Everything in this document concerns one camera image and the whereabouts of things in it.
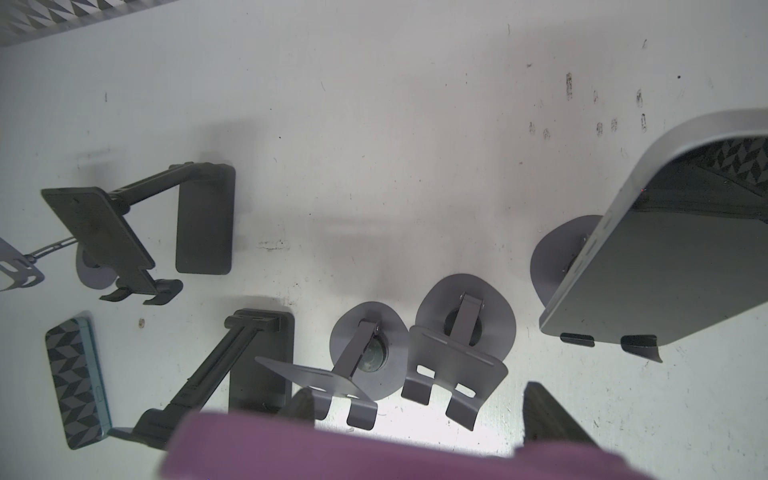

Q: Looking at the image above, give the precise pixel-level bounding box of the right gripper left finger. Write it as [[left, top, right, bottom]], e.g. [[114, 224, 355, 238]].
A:
[[276, 388, 316, 426]]

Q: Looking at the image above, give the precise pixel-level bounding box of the grey round stand centre-right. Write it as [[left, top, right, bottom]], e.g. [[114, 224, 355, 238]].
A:
[[401, 273, 517, 431]]

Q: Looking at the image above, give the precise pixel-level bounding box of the black folding phone stand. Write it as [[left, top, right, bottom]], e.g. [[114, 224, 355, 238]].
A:
[[108, 309, 295, 450]]

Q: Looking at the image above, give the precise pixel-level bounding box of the grey round-base phone stand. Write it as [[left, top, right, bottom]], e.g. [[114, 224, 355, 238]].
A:
[[1, 237, 117, 292]]

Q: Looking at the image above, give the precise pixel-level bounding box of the black phone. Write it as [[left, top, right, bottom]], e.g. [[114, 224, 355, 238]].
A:
[[45, 312, 112, 450], [539, 108, 767, 347], [158, 412, 645, 479]]

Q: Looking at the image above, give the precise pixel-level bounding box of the grey round stand far right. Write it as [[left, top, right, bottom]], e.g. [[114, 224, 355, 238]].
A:
[[530, 215, 663, 363]]

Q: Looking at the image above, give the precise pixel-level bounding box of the grey round stand centre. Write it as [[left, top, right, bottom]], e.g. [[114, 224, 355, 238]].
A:
[[255, 301, 408, 430]]

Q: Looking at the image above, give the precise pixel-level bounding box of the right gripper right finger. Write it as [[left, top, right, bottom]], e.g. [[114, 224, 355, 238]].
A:
[[522, 381, 597, 447]]

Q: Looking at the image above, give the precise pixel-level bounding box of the black rectangular phone stand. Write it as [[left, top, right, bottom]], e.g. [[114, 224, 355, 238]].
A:
[[41, 162, 236, 306]]

